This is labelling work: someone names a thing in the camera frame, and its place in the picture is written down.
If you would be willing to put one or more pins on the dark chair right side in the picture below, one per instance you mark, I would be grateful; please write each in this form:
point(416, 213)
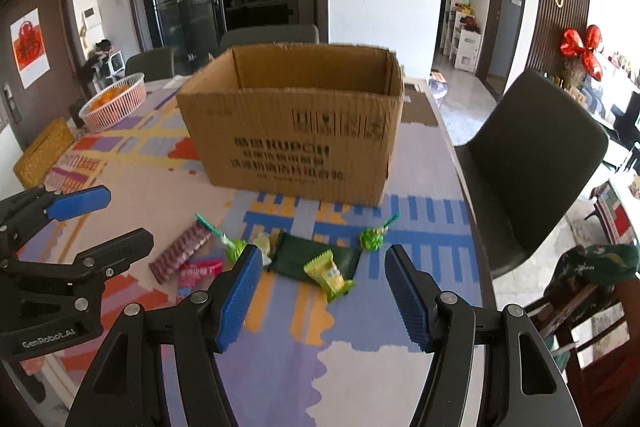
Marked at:
point(526, 166)

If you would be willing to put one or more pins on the green lollipop candy left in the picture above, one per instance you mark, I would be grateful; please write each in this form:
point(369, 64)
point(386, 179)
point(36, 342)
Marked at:
point(234, 247)

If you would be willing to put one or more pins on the dark chair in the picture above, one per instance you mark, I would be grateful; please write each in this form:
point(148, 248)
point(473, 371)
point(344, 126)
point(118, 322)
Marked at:
point(526, 166)
point(268, 34)
point(155, 64)

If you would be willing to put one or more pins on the pink snack packet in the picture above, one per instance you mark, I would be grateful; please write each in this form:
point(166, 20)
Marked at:
point(197, 276)

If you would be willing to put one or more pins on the red foil balloon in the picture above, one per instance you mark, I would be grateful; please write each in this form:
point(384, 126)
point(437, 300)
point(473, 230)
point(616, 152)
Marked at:
point(573, 45)

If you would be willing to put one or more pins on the yellow woven mat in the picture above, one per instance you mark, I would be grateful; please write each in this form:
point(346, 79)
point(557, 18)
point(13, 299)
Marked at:
point(32, 167)

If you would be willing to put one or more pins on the dark interior door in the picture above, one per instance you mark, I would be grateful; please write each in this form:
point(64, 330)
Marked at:
point(502, 29)

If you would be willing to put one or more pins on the purple striped snack bar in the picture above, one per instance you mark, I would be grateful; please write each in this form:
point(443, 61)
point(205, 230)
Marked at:
point(180, 251)

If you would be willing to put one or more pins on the dark chair far left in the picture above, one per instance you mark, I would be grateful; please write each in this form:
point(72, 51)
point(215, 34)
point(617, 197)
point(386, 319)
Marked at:
point(155, 64)

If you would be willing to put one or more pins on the yellow green snack packet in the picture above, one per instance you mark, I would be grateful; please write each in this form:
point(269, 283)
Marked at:
point(323, 270)

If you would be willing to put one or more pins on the green wrapped candy right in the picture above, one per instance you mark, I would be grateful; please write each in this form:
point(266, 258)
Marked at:
point(372, 239)

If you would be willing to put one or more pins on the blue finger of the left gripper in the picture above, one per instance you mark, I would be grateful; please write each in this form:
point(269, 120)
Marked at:
point(117, 255)
point(69, 206)

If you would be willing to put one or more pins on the pale green small candy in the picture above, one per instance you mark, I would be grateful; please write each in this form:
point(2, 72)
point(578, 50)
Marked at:
point(263, 242)

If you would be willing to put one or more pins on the dark green snack packet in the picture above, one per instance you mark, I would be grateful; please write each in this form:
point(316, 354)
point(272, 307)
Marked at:
point(291, 253)

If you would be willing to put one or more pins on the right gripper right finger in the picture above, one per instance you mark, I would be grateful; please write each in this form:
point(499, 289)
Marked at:
point(415, 293)

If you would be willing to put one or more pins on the dark chair far middle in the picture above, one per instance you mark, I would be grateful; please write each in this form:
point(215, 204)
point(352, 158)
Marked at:
point(268, 34)

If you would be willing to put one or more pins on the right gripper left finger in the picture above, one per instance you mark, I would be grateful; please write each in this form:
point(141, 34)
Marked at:
point(231, 294)

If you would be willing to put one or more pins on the white shelf with toys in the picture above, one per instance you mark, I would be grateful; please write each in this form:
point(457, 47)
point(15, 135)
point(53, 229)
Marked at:
point(461, 35)

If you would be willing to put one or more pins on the white basket of oranges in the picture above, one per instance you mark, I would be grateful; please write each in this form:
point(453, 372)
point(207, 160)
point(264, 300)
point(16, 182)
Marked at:
point(113, 104)

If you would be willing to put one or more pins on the brown cardboard box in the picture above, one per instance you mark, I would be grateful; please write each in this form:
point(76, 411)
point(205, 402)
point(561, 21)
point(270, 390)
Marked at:
point(316, 121)

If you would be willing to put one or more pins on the red paper door decoration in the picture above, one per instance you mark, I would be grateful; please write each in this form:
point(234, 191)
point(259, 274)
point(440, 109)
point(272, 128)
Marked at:
point(30, 54)

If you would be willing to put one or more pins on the colourful patterned tablecloth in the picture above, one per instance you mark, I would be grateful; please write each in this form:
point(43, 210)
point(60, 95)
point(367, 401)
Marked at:
point(300, 361)

